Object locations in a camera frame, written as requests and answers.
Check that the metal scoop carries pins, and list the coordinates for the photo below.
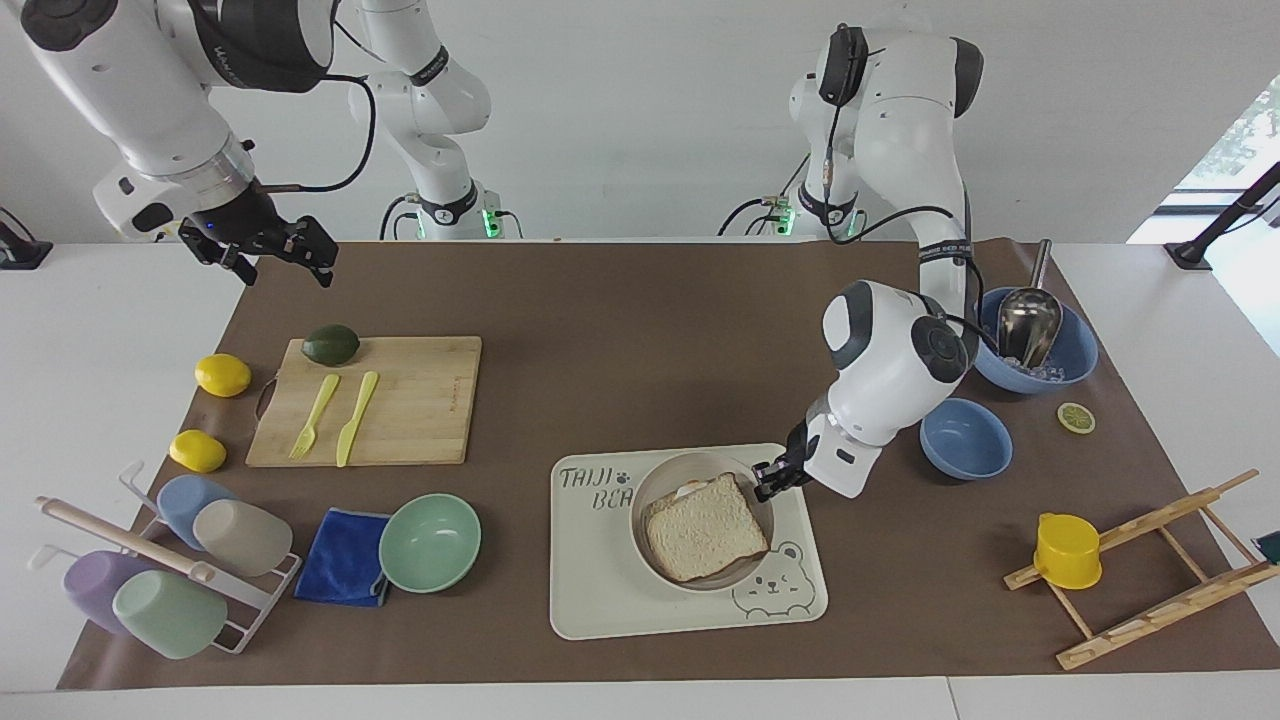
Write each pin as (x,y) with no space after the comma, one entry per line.
(1028,320)

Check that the beige cup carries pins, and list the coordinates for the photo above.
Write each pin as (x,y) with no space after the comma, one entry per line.
(245,537)

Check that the sandwich filling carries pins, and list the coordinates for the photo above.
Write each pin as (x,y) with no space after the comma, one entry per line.
(686,490)

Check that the yellow-green plastic knife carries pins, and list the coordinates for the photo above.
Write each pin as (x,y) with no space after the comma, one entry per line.
(355,415)

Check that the yellow-green plastic fork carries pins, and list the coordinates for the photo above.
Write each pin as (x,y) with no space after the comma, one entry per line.
(315,412)

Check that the cream tray with bear print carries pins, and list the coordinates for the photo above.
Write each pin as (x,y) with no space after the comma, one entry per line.
(600,580)

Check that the yellow lemon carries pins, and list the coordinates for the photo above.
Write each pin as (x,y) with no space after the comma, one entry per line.
(197,451)
(223,375)

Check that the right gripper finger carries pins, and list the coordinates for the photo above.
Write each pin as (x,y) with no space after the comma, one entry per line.
(228,264)
(312,245)

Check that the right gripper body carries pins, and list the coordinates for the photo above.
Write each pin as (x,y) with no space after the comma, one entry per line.
(235,222)

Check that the blue cup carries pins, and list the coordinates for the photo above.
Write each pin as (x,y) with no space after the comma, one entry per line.
(182,500)

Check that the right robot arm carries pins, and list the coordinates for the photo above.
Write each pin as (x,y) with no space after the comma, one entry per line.
(120,90)

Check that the small blue bowl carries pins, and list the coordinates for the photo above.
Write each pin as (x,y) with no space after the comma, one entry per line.
(965,440)

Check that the green cup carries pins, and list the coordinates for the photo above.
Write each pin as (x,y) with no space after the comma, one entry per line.
(170,612)

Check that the lime slice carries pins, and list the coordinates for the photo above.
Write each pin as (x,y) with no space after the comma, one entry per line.
(1077,418)

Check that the bread slice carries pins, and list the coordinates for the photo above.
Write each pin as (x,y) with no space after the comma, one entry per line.
(705,530)

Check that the dark green object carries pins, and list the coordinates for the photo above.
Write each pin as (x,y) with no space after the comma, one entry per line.
(1268,547)

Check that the purple cup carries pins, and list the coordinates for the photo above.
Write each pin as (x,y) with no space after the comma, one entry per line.
(95,585)

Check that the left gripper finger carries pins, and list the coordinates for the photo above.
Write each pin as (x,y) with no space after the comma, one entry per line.
(772,467)
(784,488)

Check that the ice cubes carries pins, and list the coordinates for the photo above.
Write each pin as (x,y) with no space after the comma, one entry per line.
(1045,372)

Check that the large blue bowl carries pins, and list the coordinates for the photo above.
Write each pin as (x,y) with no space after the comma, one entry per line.
(1078,350)

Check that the beige round plate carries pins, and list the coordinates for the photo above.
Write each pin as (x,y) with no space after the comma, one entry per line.
(660,480)

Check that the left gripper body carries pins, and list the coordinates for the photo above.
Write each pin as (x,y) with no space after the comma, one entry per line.
(800,445)

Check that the green avocado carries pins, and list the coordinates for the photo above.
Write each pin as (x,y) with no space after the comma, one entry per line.
(331,344)

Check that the black stand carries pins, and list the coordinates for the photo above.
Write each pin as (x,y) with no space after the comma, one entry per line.
(22,250)
(1215,225)

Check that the wooden folding rack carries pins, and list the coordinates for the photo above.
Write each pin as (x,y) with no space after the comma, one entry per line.
(1160,610)

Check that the green bowl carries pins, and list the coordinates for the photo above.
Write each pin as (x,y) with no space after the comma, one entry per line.
(430,543)

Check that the blue cloth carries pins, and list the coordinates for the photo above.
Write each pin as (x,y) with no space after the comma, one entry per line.
(338,560)

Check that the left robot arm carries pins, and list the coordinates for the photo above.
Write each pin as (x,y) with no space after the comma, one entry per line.
(900,370)

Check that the wooden cutting board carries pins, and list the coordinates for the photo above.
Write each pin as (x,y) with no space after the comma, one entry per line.
(420,410)

